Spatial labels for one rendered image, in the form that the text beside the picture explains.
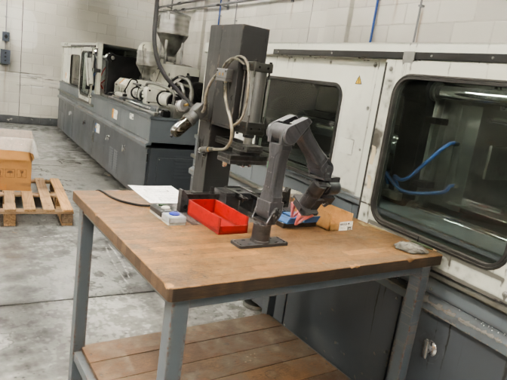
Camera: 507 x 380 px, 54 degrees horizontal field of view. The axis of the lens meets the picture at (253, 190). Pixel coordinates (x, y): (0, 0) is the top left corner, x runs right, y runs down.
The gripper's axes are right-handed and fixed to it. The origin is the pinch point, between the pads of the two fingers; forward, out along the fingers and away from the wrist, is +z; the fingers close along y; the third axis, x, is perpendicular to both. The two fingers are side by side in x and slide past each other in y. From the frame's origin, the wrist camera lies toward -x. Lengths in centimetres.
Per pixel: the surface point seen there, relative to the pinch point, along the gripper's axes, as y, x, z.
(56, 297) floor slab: 85, 38, 157
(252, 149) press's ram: 30.9, 8.6, -8.8
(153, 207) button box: 23, 46, 17
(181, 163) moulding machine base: 254, -128, 186
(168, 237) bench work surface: 0, 52, 7
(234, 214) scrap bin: 8.4, 21.8, 5.1
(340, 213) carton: 1.5, -26.2, -1.6
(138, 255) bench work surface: -12, 68, 1
